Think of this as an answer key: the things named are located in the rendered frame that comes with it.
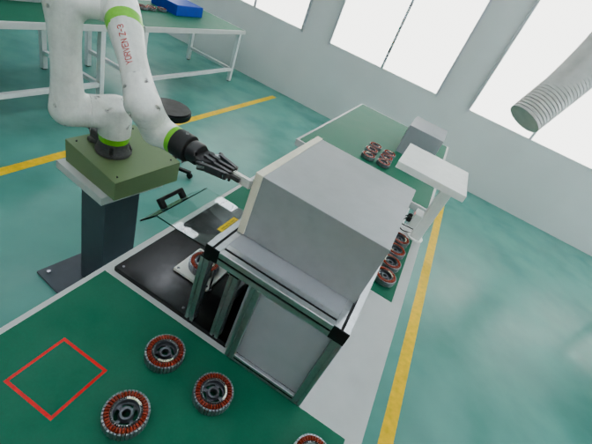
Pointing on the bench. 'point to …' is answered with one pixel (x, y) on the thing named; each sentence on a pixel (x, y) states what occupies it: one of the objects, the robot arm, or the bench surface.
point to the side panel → (279, 347)
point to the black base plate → (144, 270)
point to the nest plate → (195, 275)
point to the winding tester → (327, 214)
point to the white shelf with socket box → (436, 173)
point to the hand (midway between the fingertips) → (241, 180)
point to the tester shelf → (286, 284)
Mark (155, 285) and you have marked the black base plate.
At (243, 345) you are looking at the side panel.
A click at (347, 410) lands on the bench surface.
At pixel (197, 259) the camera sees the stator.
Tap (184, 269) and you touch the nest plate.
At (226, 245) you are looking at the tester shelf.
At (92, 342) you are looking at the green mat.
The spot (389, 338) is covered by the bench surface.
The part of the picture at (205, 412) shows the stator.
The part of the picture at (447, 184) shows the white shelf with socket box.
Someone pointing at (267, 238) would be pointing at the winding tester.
